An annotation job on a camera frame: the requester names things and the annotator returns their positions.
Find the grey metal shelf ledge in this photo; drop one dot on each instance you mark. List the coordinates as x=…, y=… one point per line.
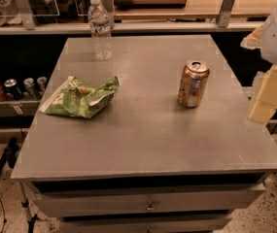
x=19, y=108

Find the green jalapeno chip bag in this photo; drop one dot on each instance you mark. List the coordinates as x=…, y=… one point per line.
x=75, y=98

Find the grey drawer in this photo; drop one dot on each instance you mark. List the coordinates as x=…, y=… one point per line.
x=158, y=224
x=160, y=200

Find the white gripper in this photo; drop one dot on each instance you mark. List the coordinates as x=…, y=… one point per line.
x=264, y=105

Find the clear plastic water bottle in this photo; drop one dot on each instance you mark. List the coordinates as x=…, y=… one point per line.
x=100, y=30

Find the gold soda can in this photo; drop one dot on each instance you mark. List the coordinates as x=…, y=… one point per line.
x=193, y=81

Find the upper grey drawer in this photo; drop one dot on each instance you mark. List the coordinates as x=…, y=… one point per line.
x=160, y=200

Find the lower grey drawer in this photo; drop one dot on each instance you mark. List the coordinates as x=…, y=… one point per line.
x=158, y=224

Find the dark blue soda can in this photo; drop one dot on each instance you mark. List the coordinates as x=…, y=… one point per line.
x=13, y=88

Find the green soda can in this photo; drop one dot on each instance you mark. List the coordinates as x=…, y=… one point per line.
x=31, y=89

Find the grey drawer cabinet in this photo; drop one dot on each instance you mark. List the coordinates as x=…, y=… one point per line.
x=144, y=138

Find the silver soda can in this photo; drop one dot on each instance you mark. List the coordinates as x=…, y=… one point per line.
x=42, y=83

